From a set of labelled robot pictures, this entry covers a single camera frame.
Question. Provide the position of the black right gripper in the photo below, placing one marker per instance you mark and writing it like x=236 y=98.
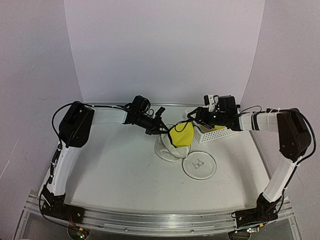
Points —
x=199 y=111

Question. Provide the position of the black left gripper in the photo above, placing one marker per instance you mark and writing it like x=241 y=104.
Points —
x=156 y=128

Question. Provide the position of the white mesh laundry bag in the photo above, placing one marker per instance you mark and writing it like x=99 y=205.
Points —
x=196 y=164

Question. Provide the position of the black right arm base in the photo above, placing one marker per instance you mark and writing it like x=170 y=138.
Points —
x=263 y=213

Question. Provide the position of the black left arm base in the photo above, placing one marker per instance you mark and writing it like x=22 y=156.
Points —
x=54 y=206

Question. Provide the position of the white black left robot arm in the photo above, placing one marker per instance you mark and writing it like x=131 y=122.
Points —
x=74 y=130

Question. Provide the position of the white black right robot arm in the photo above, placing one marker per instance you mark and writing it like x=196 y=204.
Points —
x=295 y=134

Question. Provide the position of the white plastic perforated basket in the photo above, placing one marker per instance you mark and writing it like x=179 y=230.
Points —
x=204 y=135

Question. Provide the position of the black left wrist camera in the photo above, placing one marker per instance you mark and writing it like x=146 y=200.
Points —
x=158 y=112

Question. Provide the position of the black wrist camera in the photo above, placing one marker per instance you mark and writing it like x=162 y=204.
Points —
x=158 y=112
x=210 y=102

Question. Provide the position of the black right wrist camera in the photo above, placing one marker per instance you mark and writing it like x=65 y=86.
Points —
x=210 y=102

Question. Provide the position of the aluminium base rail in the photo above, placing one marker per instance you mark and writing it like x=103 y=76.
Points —
x=154 y=224

